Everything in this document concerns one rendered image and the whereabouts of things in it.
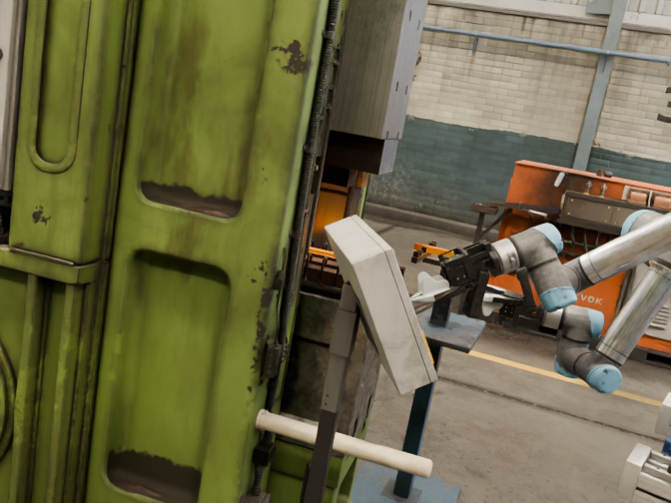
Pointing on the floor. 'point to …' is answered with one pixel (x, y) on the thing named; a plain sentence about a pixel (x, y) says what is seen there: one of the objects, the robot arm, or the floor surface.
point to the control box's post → (334, 390)
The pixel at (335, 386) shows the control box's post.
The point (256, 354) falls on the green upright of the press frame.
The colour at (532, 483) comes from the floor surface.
